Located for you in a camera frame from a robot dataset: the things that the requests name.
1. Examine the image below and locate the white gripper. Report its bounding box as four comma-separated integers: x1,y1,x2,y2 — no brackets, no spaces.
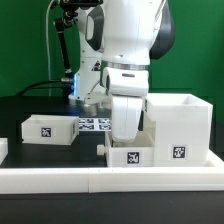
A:
83,91,145,148

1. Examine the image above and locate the white front drawer tray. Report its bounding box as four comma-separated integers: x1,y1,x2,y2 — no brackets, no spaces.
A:
97,131,154,167

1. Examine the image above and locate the white drawer tray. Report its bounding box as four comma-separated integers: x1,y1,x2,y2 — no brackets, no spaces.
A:
97,131,154,167
21,115,79,145

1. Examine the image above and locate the white drawer cabinet box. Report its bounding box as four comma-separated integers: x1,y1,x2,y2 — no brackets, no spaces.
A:
143,93,213,167

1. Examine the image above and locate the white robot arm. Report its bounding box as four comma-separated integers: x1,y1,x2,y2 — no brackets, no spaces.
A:
60,0,175,143

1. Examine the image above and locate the fiducial marker sheet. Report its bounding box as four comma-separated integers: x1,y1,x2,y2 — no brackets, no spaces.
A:
79,118,111,131

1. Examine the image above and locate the black cable on table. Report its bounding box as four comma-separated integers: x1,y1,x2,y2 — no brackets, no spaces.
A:
14,79,74,98

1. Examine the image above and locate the white fence right rail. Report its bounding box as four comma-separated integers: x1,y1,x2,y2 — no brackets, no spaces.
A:
207,150,224,167

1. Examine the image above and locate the white fence rail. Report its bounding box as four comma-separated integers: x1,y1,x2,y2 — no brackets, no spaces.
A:
0,166,224,194
0,138,8,165
207,150,224,167

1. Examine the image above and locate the white fence front rail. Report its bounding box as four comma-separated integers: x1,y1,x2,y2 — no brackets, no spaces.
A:
0,166,224,194

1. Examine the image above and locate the white hanging cable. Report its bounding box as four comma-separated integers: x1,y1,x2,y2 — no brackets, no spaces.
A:
45,0,56,97

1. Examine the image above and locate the white fence left rail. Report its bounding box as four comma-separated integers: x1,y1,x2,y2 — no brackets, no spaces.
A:
0,138,8,165

